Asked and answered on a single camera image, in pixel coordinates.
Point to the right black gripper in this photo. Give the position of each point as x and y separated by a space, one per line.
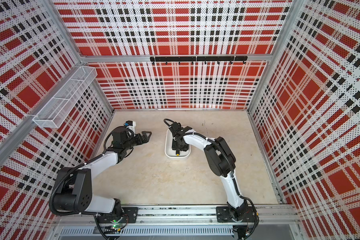
174 146

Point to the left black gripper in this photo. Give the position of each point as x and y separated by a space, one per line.
145 139

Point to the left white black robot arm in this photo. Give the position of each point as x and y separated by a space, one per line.
73 192

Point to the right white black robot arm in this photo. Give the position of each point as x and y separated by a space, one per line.
221 161

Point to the white plastic bin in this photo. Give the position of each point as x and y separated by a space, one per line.
170 153

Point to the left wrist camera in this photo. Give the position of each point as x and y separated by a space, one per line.
130 125

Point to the black hook rail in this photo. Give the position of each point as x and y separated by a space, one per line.
200 59

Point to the white wire mesh shelf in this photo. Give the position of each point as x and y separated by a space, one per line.
57 109

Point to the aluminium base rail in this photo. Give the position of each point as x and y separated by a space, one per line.
183 222

